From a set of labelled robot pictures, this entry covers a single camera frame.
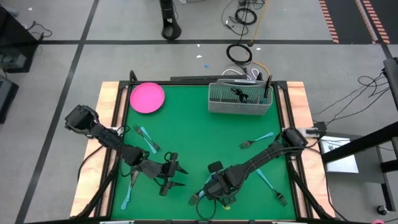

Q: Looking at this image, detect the black desk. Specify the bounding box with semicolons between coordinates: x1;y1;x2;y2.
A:
0;6;40;74

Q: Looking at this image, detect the black power strip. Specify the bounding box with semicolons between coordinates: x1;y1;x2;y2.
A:
170;74;249;83

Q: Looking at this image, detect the black floor stand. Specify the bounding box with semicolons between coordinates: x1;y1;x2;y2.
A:
159;0;183;40

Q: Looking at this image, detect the black upright post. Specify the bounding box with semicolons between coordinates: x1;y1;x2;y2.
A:
382;57;398;110

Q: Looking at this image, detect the coiled black cable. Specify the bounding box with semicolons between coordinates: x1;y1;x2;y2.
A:
233;7;258;26
226;43;253;66

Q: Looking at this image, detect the green table mat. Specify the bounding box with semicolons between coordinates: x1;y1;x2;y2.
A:
111;83;297;220

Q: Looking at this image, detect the grey plastic cutlery basket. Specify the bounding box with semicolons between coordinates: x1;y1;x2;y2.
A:
207;79;274;116

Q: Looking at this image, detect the pink round plate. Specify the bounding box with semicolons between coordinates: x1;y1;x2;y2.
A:
129;82;166;114

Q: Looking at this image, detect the black stand leg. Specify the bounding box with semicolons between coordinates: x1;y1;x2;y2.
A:
374;146;398;212

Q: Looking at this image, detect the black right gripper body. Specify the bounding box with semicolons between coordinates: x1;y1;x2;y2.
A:
202;161;246;200

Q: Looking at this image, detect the orange floor cable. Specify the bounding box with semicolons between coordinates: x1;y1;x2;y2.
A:
249;0;271;82

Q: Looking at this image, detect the black box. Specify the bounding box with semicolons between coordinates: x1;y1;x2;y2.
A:
0;77;19;124

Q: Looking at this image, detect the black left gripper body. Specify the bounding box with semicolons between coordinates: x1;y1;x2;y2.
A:
157;152;180;197

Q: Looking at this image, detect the black diagonal table strut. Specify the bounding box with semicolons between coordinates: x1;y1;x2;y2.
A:
76;152;121;218
287;149;335;220

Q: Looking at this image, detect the black slanted beam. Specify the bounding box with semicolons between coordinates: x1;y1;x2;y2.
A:
321;121;398;164

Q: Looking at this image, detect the white floor cable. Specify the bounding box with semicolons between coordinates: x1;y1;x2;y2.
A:
221;67;259;80

